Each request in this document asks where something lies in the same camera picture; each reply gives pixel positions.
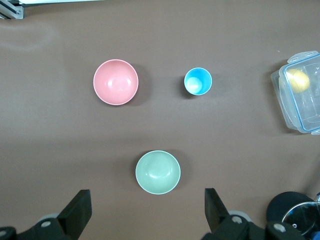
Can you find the pale green bowl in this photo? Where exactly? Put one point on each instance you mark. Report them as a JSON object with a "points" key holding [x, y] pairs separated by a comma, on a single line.
{"points": [[158, 172]]}

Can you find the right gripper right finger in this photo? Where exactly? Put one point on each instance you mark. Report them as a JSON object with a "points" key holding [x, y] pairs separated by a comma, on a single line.
{"points": [[217, 217]]}

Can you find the light blue cup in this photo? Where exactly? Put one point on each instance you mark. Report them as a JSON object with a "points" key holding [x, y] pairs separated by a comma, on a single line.
{"points": [[198, 81]]}

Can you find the glass pot lid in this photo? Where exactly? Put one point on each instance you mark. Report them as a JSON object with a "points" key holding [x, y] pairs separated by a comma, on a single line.
{"points": [[302, 217]]}

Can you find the brown table cover mat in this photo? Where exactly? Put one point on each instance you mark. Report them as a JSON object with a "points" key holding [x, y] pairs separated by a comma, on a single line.
{"points": [[160, 125]]}

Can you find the pink bowl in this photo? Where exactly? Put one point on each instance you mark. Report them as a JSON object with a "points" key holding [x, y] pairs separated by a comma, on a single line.
{"points": [[115, 82]]}

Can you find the clear plastic lidded container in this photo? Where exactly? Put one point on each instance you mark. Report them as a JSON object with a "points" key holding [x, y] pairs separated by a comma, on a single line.
{"points": [[287, 107]]}

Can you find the yellow lemon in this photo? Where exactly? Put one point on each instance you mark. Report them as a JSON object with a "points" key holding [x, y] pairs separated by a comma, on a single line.
{"points": [[298, 81]]}

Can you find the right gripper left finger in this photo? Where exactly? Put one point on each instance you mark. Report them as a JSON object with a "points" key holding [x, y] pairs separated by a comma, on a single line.
{"points": [[75, 215]]}

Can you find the aluminium profile post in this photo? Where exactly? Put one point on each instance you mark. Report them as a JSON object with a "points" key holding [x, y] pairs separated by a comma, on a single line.
{"points": [[12, 11]]}

